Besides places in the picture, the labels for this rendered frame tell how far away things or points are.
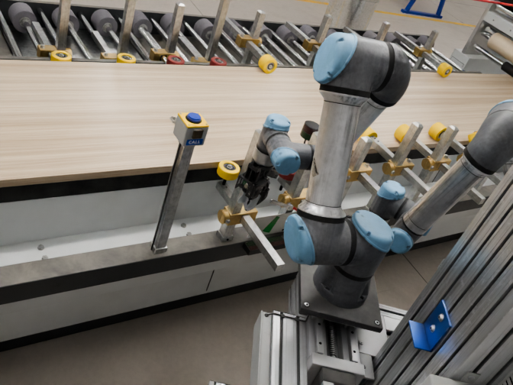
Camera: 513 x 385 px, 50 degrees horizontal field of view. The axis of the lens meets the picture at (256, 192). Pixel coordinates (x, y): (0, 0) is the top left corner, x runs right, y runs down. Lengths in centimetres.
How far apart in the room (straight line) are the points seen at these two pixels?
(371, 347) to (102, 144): 109
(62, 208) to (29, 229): 12
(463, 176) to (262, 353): 67
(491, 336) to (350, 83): 58
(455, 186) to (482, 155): 11
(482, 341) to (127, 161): 124
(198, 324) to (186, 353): 17
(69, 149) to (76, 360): 93
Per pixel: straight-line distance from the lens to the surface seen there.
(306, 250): 127
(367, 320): 146
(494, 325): 110
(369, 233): 133
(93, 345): 247
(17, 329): 232
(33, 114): 205
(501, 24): 450
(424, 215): 156
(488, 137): 146
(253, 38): 296
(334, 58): 122
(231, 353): 258
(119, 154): 191
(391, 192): 171
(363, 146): 208
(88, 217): 196
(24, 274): 176
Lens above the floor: 201
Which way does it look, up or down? 35 degrees down
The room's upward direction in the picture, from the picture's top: 21 degrees clockwise
